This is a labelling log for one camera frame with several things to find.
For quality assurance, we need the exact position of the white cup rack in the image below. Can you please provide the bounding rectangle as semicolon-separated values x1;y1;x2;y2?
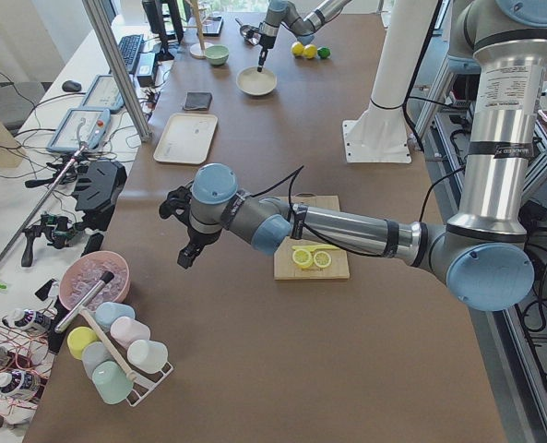
78;307;174;408

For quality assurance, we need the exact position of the grey cup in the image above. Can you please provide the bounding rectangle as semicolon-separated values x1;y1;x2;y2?
81;341;113;379

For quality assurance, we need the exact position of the cream rectangular tray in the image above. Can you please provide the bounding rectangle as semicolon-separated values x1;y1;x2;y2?
153;113;218;165

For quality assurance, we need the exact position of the light blue cup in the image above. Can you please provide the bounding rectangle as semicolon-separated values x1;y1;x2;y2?
94;302;136;332

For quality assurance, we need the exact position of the lemon slice upper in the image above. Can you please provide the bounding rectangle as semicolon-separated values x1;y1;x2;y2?
291;248;314;269

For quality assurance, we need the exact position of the black muddler in bowl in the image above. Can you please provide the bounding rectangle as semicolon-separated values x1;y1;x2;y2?
54;270;114;334

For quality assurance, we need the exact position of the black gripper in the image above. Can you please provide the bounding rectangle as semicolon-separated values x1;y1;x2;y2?
159;184;221;269
249;28;274;72

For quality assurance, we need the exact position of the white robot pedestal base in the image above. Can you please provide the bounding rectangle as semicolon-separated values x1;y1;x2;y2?
343;0;440;164

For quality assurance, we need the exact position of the lemon slice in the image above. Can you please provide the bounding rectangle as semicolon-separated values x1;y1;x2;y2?
291;248;314;269
313;250;332;269

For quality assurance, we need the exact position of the wooden cutting board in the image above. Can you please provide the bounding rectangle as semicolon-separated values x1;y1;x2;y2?
273;194;350;281

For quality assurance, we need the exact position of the blue teach pendant far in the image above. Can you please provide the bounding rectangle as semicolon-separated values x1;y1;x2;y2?
80;75;125;114

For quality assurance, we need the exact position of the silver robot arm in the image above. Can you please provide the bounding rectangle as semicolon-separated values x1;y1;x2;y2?
255;0;349;73
159;1;547;311

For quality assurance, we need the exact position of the metal ice scoop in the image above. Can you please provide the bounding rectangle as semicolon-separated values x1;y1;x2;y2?
235;18;260;46

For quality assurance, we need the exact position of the light green bowl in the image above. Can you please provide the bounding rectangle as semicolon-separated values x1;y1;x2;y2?
204;44;230;66

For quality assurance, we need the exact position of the grey folded cloth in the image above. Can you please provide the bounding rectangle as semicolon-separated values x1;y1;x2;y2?
183;91;212;111

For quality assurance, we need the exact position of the white cup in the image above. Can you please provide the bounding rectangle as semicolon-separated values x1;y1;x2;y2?
127;340;168;374

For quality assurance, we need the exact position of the blue teach pendant near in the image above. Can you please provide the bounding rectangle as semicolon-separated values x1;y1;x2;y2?
47;107;111;154

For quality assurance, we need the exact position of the pink bowl with ice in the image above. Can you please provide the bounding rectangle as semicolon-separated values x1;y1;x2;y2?
59;251;130;310

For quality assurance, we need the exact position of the yellow plastic knife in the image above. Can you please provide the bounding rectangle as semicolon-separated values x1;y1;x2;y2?
291;244;340;252

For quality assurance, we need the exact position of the black computer mouse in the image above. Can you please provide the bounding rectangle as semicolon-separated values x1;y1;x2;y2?
62;80;82;92

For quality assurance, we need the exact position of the aluminium frame post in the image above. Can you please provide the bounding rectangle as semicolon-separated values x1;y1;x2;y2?
82;0;151;142

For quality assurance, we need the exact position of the yellow cup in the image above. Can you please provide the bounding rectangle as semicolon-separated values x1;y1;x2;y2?
66;326;99;360

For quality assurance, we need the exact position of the lemon slice lower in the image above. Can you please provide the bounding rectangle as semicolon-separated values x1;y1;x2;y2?
313;250;332;269

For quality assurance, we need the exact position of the mint green cup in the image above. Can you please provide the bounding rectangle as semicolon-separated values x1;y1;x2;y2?
92;361;134;404

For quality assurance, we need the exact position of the wooden cup tree stand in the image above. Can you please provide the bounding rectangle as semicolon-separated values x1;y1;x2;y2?
185;0;209;59

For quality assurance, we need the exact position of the pink cup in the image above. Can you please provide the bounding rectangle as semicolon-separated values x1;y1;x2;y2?
110;316;150;349

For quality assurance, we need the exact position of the yellow lemon near lime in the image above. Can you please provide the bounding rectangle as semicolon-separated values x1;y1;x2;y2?
302;44;317;59

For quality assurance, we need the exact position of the blue teach pendant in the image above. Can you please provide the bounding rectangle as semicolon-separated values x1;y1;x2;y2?
47;107;111;154
80;75;125;114

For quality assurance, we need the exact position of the cream round plate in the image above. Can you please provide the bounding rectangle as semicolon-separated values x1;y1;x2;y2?
236;66;277;97

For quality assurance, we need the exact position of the black keyboard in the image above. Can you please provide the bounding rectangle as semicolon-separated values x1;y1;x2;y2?
118;34;144;74

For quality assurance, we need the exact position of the green lime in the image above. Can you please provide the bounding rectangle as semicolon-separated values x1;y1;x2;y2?
317;47;331;59

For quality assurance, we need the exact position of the yellow lemon outer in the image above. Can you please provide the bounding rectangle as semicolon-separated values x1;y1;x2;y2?
291;42;304;57

